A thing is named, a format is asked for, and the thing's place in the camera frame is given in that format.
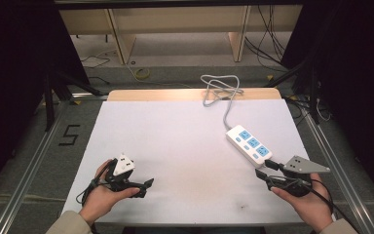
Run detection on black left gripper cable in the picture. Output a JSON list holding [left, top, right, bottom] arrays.
[[75, 167, 112, 208]]

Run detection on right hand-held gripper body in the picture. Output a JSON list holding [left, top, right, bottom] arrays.
[[265, 155, 332, 198]]

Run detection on thin black floor cable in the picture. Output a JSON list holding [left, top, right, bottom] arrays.
[[80, 54, 112, 86]]

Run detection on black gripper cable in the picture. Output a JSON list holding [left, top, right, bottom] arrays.
[[310, 177, 362, 234], [75, 167, 112, 208]]

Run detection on white power strip blue sockets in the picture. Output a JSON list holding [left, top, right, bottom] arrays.
[[225, 124, 274, 169]]

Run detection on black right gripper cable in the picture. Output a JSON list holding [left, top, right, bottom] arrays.
[[310, 177, 362, 234]]

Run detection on black metal stand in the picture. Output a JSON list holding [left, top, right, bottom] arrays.
[[265, 58, 321, 125], [43, 66, 110, 133]]

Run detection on aluminium floor rail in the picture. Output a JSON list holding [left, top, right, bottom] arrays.
[[0, 99, 68, 234], [299, 102, 374, 234]]

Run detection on grey power strip cable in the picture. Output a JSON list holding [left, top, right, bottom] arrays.
[[200, 74, 244, 132]]

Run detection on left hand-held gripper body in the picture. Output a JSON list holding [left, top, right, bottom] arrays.
[[104, 153, 146, 193]]

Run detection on person's left hand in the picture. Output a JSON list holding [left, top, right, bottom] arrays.
[[78, 158, 141, 226]]

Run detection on black curtain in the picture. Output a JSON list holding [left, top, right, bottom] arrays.
[[0, 0, 91, 203], [280, 0, 374, 211]]

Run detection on yellow tape roll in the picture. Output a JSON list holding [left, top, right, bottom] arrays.
[[133, 66, 151, 80]]

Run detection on light wooden table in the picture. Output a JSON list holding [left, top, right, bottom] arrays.
[[106, 88, 282, 102]]

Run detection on bundle of black floor cables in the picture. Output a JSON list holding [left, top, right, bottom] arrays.
[[243, 4, 289, 71]]

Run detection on person's right hand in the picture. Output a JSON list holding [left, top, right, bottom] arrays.
[[270, 173, 334, 234]]

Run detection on white table mat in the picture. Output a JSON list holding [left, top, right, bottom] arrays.
[[61, 98, 312, 226]]

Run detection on light wooden desk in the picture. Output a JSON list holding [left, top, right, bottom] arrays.
[[54, 0, 304, 65]]

